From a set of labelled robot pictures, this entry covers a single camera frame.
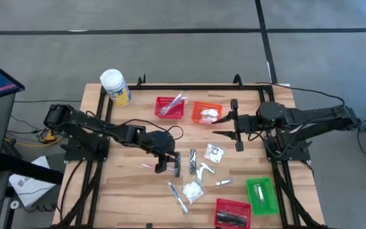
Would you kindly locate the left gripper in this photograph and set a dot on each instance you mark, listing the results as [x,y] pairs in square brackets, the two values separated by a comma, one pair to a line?
[164,163]

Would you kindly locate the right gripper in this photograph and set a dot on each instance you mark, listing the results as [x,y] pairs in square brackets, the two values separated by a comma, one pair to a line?
[246,124]

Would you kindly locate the black comb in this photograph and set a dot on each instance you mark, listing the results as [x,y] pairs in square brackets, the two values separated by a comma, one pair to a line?
[230,213]
[230,221]
[192,160]
[177,168]

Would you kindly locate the cotton balls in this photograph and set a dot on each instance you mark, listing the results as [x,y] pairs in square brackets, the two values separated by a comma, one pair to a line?
[192,191]

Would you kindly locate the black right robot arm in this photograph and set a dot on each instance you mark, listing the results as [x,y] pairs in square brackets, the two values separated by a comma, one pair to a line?
[313,116]

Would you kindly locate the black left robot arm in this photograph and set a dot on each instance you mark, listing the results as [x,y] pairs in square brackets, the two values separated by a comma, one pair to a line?
[106,125]

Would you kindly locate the orange plastic mesh basket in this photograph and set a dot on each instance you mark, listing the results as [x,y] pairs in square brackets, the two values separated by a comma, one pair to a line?
[197,111]

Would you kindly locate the clear bag with black parts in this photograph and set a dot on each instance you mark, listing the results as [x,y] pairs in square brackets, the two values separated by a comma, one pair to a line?
[209,168]

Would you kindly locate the red plastic mesh basket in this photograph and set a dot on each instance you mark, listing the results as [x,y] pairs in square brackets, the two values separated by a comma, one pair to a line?
[234,203]
[162,105]

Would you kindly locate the green plastic mesh basket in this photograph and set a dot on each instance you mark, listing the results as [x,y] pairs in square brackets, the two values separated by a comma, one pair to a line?
[268,206]

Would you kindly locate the yellow white wipes canister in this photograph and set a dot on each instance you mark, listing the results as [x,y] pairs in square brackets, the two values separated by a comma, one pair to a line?
[116,86]

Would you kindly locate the black support beam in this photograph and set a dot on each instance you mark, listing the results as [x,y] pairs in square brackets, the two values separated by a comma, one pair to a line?
[30,170]

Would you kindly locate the white paper sheet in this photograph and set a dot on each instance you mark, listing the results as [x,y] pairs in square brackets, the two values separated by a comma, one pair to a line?
[33,194]

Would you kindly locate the white tape roll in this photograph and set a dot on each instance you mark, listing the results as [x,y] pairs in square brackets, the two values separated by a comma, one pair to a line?
[11,203]

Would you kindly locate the black metal table frame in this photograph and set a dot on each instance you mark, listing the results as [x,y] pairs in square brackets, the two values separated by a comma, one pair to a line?
[202,86]

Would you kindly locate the small black bracket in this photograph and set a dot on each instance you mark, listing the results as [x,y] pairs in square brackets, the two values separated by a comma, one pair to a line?
[149,226]

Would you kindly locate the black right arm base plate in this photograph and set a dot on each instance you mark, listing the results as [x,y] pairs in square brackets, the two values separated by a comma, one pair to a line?
[300,156]

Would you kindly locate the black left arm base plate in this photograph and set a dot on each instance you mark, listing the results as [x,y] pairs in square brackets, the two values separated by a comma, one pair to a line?
[75,156]

